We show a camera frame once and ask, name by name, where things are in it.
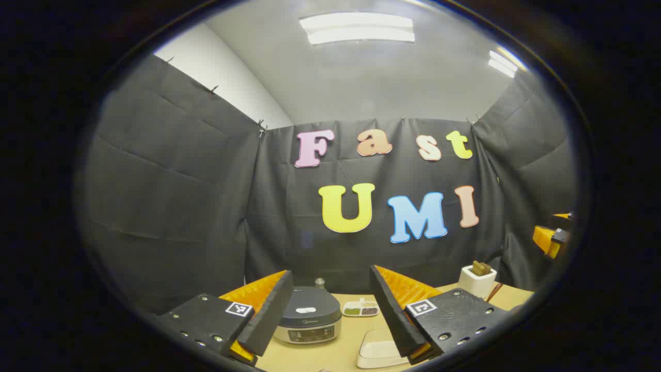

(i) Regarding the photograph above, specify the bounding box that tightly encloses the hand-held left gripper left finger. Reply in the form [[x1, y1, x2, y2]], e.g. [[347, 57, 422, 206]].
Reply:
[[155, 270, 294, 367]]

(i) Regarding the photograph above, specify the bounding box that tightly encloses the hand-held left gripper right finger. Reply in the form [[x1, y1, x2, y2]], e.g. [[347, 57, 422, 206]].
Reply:
[[369, 265, 512, 365]]

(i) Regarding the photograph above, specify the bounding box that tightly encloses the grey rice cooker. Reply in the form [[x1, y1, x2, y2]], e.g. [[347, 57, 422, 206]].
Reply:
[[273, 286, 342, 345]]

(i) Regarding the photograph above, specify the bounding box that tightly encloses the white divided grain dish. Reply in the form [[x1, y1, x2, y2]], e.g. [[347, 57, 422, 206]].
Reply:
[[342, 300, 380, 317]]

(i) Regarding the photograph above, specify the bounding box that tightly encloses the white toaster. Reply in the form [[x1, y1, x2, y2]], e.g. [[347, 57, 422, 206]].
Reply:
[[458, 265, 498, 299]]

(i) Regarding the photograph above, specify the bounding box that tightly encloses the black backdrop cloth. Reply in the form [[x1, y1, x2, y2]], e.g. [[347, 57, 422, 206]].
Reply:
[[77, 54, 578, 316]]

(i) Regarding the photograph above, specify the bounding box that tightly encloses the small ceiling light panel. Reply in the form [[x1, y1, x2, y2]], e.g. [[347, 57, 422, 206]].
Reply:
[[488, 49, 518, 79]]

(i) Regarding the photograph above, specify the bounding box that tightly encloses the large ceiling light panel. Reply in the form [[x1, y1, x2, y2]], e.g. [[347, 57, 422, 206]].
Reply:
[[298, 12, 416, 46]]

